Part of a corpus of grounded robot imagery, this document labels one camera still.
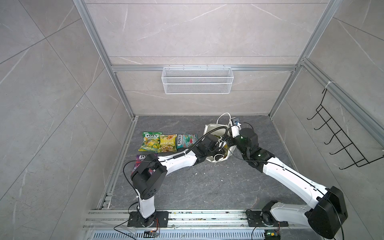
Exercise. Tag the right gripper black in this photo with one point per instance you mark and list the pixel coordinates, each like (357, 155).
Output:
(230, 141)

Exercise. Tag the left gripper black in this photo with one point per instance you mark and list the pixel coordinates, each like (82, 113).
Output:
(221, 153)

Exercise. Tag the white floral paper bag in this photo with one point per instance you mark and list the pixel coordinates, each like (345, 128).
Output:
(220, 134)

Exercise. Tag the teal snack packet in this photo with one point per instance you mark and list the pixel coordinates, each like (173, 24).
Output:
(186, 140)

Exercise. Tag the yellow snack bag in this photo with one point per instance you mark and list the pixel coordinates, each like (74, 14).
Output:
(167, 143)

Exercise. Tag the green Fox's candy bag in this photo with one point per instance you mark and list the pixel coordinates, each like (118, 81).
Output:
(151, 142)

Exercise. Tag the purple snack packet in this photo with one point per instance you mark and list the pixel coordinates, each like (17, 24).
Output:
(139, 160)

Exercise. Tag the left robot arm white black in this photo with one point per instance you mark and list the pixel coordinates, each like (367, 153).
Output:
(148, 177)

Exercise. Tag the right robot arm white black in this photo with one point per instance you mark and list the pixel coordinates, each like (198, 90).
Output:
(324, 209)

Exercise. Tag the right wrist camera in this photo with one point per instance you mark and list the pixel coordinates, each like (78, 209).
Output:
(235, 126)

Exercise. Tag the white wire mesh basket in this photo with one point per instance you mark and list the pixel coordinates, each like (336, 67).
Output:
(197, 80)

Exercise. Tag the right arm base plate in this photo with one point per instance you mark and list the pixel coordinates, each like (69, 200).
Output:
(255, 218)

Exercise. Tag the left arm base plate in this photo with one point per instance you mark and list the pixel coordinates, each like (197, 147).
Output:
(159, 219)

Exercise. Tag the black wire hook rack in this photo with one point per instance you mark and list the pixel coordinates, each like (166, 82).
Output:
(340, 136)

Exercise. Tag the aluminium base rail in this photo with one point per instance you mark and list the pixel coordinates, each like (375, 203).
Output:
(227, 224)

